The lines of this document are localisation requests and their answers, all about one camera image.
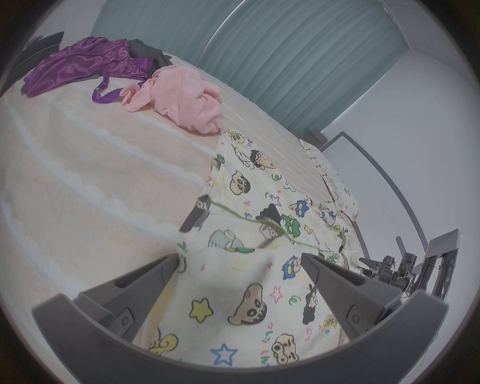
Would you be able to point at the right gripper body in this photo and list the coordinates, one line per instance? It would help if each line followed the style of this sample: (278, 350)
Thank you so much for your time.
(386, 274)

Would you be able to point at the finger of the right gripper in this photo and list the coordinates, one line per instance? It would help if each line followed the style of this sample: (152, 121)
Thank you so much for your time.
(370, 264)

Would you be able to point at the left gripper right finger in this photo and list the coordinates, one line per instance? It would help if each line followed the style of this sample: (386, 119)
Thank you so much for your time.
(348, 300)

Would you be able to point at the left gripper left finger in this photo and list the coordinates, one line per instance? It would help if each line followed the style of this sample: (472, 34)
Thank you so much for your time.
(135, 300)

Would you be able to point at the white printed pyjama top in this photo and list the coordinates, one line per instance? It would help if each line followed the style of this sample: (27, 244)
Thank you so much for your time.
(243, 270)

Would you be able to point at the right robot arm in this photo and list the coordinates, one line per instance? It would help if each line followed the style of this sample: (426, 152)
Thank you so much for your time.
(444, 242)

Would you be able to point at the bed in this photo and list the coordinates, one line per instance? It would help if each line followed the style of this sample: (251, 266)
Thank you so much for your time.
(93, 168)

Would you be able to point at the white printed pillow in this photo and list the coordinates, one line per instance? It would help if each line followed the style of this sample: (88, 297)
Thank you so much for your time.
(332, 180)

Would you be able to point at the grey bedside table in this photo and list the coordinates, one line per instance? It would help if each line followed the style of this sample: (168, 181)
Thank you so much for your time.
(311, 135)

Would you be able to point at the pink garment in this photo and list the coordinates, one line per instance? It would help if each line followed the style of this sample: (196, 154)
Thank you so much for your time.
(183, 97)

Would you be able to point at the blue-green curtain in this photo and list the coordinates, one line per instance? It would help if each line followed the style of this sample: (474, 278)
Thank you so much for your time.
(307, 56)
(168, 26)

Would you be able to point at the purple garment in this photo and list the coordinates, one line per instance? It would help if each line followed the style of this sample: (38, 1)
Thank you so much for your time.
(75, 63)

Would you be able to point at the black garment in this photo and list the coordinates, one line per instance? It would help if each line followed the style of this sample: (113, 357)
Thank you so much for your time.
(146, 52)

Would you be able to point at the black chest of drawers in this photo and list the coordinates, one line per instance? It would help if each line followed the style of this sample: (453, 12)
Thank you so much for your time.
(43, 42)

